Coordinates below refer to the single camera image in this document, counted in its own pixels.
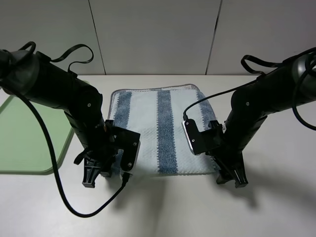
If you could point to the green plastic tray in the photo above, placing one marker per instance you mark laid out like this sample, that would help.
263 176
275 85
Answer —
23 147

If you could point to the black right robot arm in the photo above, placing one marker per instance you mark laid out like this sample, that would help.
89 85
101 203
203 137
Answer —
278 87

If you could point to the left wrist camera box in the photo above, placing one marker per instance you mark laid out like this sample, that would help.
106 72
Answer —
129 142

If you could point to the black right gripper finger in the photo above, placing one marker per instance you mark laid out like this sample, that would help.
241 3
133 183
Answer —
225 164
239 176

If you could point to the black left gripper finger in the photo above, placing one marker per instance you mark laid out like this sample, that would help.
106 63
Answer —
91 170
106 169

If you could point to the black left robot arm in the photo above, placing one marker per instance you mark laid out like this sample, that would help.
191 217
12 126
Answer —
33 77

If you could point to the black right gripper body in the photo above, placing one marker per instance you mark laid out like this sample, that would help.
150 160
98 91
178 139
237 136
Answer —
225 147

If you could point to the blue white striped towel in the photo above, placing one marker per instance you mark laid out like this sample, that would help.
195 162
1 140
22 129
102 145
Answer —
157 114

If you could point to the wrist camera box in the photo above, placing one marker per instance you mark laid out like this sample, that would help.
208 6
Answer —
129 142
200 142

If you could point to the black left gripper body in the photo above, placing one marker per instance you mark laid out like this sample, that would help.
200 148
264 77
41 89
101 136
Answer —
98 142

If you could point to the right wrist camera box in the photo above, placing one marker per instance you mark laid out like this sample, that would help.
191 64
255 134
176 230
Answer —
200 142

